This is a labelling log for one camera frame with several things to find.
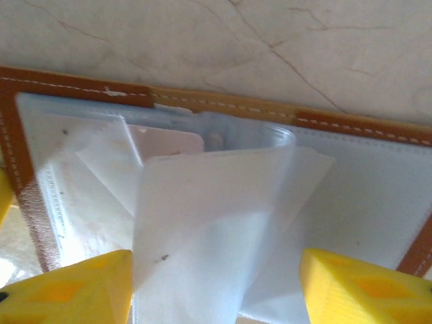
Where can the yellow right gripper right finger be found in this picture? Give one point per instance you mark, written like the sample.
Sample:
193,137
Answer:
364,290

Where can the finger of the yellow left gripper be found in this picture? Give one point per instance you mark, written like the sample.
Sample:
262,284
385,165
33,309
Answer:
4,199

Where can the grey orange-edged item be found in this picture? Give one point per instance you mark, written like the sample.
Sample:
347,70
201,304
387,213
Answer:
364,189

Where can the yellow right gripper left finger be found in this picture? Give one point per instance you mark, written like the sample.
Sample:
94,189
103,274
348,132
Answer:
67,293

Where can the pale credit card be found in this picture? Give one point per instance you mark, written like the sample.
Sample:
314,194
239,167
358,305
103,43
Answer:
168,141

